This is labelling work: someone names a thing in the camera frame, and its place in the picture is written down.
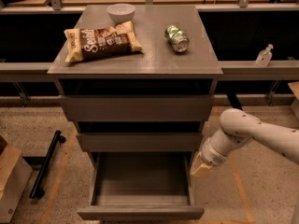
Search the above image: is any grey bottom drawer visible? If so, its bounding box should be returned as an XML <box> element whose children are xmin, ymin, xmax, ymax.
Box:
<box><xmin>78</xmin><ymin>152</ymin><xmax>204</xmax><ymax>221</ymax></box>

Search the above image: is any grey drawer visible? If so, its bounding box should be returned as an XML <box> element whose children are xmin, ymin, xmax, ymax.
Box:
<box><xmin>77</xmin><ymin>133</ymin><xmax>202</xmax><ymax>152</ymax></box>
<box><xmin>78</xmin><ymin>152</ymin><xmax>204</xmax><ymax>221</ymax></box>
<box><xmin>60</xmin><ymin>95</ymin><xmax>213</xmax><ymax>122</ymax></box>

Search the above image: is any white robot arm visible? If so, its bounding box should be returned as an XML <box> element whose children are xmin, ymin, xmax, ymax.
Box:
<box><xmin>190</xmin><ymin>108</ymin><xmax>299</xmax><ymax>224</ymax></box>

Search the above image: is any grey drawer cabinet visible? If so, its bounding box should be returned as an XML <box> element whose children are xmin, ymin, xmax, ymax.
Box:
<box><xmin>48</xmin><ymin>5</ymin><xmax>222</xmax><ymax>165</ymax></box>

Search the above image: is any grey middle drawer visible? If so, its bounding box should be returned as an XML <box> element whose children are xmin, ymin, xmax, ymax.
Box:
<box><xmin>77</xmin><ymin>133</ymin><xmax>202</xmax><ymax>152</ymax></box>

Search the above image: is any grey top drawer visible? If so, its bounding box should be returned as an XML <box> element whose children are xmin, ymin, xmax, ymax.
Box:
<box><xmin>60</xmin><ymin>95</ymin><xmax>213</xmax><ymax>122</ymax></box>

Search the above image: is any clear sanitizer bottle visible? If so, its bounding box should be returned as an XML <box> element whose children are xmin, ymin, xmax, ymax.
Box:
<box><xmin>255</xmin><ymin>44</ymin><xmax>274</xmax><ymax>67</ymax></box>

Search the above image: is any green soda can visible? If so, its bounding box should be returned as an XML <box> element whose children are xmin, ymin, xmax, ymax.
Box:
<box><xmin>164</xmin><ymin>25</ymin><xmax>189</xmax><ymax>53</ymax></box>

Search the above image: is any black metal bar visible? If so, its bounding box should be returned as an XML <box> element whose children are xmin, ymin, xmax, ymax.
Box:
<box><xmin>29</xmin><ymin>131</ymin><xmax>66</xmax><ymax>199</ymax></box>

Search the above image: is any brown chip bag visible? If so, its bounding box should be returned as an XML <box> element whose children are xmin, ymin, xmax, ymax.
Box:
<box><xmin>64</xmin><ymin>21</ymin><xmax>142</xmax><ymax>63</ymax></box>

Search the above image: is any white bowl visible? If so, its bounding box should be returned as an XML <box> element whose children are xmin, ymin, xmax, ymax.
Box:
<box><xmin>107</xmin><ymin>4</ymin><xmax>135</xmax><ymax>23</ymax></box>

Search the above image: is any cardboard box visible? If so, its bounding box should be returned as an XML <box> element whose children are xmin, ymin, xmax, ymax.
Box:
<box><xmin>0</xmin><ymin>136</ymin><xmax>33</xmax><ymax>224</ymax></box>

